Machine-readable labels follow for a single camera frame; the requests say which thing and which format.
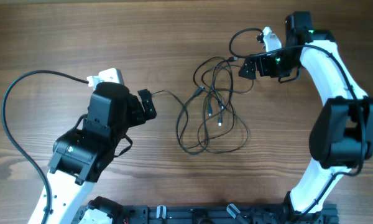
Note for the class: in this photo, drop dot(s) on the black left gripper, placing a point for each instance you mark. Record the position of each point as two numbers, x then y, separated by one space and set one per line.
138 116

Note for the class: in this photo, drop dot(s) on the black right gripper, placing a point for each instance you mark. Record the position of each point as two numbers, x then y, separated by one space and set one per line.
264 71

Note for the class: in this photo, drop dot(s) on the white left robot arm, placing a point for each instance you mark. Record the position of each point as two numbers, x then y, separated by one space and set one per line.
80 155

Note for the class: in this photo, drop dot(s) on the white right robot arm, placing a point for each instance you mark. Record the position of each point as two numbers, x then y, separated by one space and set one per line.
342 137

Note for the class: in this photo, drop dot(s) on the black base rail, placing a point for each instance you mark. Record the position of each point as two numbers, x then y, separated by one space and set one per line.
103 210

